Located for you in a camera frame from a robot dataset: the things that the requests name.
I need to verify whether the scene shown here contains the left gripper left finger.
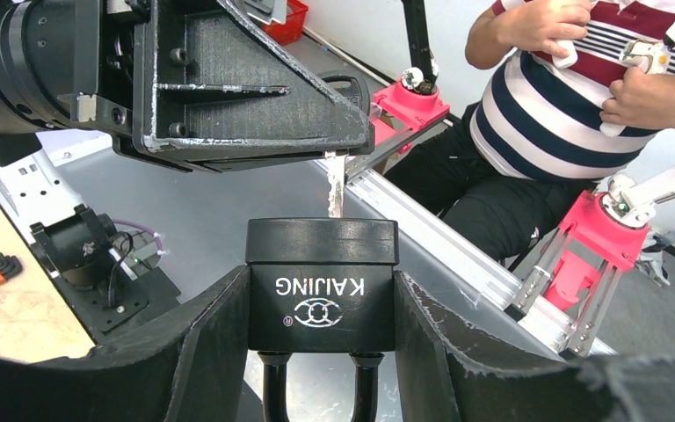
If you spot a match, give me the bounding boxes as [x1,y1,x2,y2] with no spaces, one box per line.
[0,266,250,421]

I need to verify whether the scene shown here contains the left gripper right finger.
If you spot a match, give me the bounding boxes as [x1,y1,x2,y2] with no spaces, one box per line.
[395,272,675,421]

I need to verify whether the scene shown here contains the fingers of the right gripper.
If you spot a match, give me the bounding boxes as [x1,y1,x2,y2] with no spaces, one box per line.
[112,1,374,173]

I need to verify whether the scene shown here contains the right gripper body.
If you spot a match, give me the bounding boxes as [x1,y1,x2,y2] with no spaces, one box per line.
[0,1,155,136]

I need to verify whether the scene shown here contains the black fob key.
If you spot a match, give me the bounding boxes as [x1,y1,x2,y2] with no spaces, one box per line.
[318,70,371,219]

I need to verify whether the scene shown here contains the black padlock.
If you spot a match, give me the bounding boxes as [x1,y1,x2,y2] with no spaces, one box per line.
[245,218,400,421]

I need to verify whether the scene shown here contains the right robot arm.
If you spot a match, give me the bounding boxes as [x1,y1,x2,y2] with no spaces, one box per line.
[0,1,374,341]

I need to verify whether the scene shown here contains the person in striped shirt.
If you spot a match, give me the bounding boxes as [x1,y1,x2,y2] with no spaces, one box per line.
[385,1,675,261]

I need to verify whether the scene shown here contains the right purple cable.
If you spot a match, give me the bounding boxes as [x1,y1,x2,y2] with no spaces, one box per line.
[110,219,170,258]

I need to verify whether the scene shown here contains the pink fixture on rail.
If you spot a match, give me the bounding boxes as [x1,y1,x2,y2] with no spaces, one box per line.
[504,174,675,360]

